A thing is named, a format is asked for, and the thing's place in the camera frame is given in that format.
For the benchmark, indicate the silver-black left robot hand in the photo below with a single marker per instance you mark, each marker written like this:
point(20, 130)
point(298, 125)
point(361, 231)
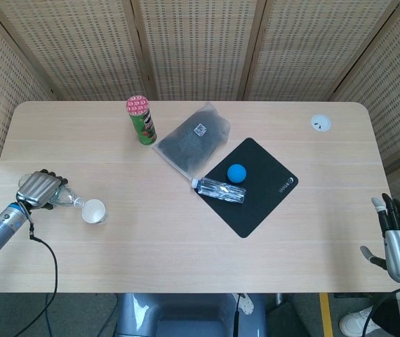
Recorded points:
point(38, 187)

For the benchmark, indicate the green-label clear water bottle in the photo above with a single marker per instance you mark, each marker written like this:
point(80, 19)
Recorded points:
point(67, 198)

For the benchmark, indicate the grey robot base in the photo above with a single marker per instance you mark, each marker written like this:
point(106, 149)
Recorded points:
point(186, 316)

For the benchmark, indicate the white flower-print paper cup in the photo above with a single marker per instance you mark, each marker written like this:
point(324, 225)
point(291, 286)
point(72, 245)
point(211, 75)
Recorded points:
point(94, 211)

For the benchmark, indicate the clear white-capped plastic bottle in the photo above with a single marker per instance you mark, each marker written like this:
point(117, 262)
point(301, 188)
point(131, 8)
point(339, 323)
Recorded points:
point(221, 191)

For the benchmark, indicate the green Pringles can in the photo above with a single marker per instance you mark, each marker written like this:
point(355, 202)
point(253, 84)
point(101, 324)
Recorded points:
point(144, 126)

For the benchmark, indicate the black mouse pad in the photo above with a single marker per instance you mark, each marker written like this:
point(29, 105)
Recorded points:
point(256, 203)

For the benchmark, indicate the grey plastic bag, QR label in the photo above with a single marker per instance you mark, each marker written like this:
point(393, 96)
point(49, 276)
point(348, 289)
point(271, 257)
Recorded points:
point(189, 144)

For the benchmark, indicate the blue ball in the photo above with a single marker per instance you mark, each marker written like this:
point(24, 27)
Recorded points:
point(236, 173)

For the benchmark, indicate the woven wooden folding screen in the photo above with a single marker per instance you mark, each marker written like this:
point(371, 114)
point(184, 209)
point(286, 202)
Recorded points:
point(200, 45)

